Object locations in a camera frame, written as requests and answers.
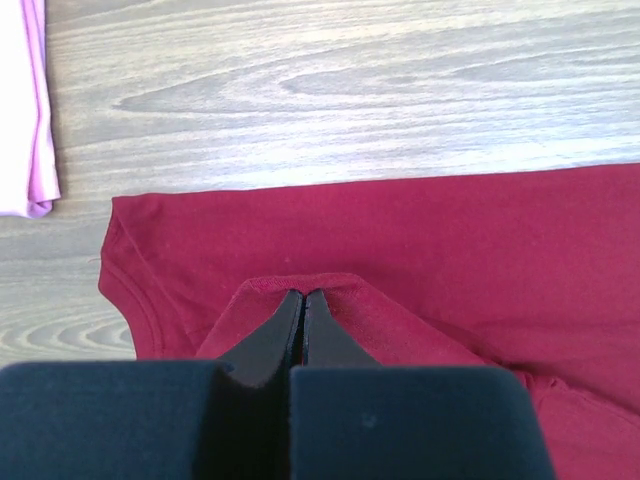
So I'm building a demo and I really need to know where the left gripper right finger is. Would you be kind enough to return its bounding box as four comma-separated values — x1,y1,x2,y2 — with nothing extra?
289,290,555,479

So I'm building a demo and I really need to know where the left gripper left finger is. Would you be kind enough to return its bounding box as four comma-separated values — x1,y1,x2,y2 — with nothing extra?
1,291,305,479

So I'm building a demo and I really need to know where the red t shirt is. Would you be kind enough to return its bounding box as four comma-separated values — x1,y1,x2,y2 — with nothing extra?
98,164,639,479

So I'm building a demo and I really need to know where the folded pink t shirt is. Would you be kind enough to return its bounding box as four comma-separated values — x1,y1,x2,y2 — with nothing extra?
1,0,60,219

